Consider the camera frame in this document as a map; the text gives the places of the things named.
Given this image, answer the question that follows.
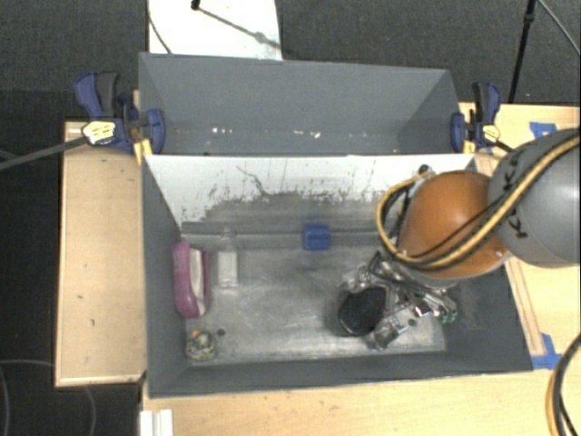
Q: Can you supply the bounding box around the black oval object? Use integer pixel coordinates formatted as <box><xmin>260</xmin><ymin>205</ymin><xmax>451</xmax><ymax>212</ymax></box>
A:
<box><xmin>337</xmin><ymin>285</ymin><xmax>388</xmax><ymax>337</ymax></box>

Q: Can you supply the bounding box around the blue block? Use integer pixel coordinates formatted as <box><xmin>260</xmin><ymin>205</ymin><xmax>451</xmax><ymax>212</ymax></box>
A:
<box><xmin>300</xmin><ymin>223</ymin><xmax>330</xmax><ymax>251</ymax></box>

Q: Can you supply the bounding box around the grey metal bin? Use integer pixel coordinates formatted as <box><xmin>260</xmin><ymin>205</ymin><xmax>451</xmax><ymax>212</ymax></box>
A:
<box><xmin>137</xmin><ymin>51</ymin><xmax>535</xmax><ymax>400</ymax></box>

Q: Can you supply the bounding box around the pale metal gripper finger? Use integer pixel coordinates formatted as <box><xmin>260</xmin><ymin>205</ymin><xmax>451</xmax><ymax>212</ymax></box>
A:
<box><xmin>366</xmin><ymin>316</ymin><xmax>409</xmax><ymax>352</ymax></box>
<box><xmin>341</xmin><ymin>264</ymin><xmax>381</xmax><ymax>295</ymax></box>

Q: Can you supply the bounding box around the pale wood board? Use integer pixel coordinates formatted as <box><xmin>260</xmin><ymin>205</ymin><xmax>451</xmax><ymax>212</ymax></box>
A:
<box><xmin>54</xmin><ymin>119</ymin><xmax>149</xmax><ymax>389</ymax></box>

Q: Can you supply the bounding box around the clear plastic bottle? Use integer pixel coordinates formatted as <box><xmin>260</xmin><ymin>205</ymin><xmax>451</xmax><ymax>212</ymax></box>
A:
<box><xmin>216</xmin><ymin>228</ymin><xmax>240</xmax><ymax>290</ymax></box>

